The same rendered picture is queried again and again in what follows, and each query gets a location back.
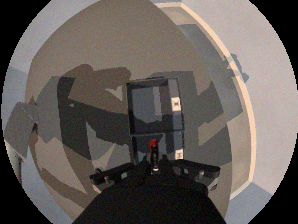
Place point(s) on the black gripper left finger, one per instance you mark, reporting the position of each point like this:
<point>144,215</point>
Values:
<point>135,176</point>

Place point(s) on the dark grey rack of three bins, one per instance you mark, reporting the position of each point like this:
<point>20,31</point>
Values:
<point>154,109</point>

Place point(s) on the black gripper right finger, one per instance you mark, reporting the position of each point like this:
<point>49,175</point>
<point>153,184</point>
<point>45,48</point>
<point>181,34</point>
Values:
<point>202,173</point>

